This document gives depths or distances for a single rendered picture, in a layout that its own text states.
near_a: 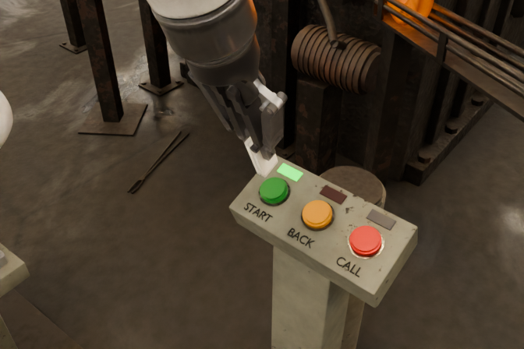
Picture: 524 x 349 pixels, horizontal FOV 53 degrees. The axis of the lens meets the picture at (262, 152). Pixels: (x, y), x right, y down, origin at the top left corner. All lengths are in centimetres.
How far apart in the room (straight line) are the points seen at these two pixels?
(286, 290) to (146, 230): 80
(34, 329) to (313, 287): 81
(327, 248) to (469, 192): 110
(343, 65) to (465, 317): 68
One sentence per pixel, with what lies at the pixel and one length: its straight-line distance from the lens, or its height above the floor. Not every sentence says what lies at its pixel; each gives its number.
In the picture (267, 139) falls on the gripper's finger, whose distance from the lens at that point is 61.
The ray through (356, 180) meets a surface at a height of 52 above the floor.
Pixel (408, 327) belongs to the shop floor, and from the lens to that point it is 138.
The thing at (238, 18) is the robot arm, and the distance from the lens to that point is 48.
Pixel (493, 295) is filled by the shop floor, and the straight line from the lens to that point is 150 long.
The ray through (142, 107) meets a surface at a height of 1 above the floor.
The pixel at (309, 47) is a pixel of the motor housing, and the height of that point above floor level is 51.
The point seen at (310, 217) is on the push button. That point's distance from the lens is 71.
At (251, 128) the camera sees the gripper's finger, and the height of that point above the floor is 76.
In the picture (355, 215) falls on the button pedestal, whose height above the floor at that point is 61.
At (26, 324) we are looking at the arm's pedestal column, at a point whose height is 2.
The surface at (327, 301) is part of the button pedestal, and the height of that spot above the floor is 49.
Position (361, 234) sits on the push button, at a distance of 70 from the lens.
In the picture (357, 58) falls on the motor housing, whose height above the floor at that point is 52.
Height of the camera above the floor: 111
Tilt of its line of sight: 38 degrees down
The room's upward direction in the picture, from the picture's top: straight up
